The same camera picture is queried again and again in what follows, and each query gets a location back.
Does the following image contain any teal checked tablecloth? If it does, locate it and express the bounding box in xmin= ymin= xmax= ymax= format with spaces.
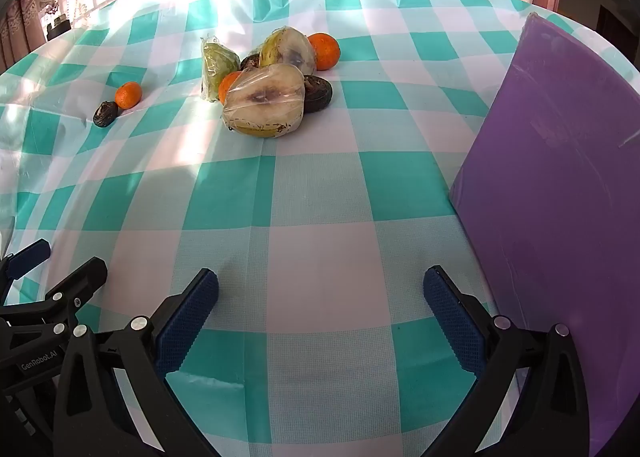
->
xmin=0 ymin=0 xmax=640 ymax=457

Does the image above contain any purple cardboard box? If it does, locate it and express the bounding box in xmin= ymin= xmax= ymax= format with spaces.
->
xmin=448 ymin=12 xmax=640 ymax=457

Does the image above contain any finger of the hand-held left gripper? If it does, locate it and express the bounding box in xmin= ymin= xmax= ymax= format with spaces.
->
xmin=0 ymin=238 xmax=52 ymax=305
xmin=0 ymin=257 xmax=108 ymax=338

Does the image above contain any large cut pear half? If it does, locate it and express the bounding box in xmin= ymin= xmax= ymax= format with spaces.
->
xmin=221 ymin=63 xmax=307 ymax=138

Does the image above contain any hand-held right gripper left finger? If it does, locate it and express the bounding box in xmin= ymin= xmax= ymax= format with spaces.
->
xmin=52 ymin=268 xmax=221 ymax=457

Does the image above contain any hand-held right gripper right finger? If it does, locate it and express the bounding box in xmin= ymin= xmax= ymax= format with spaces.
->
xmin=422 ymin=265 xmax=591 ymax=457

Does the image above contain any green fruit piece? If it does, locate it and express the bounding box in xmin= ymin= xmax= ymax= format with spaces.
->
xmin=201 ymin=35 xmax=241 ymax=104

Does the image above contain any orange tangerine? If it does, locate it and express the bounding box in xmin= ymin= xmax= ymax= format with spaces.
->
xmin=306 ymin=33 xmax=342 ymax=71
xmin=115 ymin=82 xmax=143 ymax=109
xmin=218 ymin=71 xmax=243 ymax=105

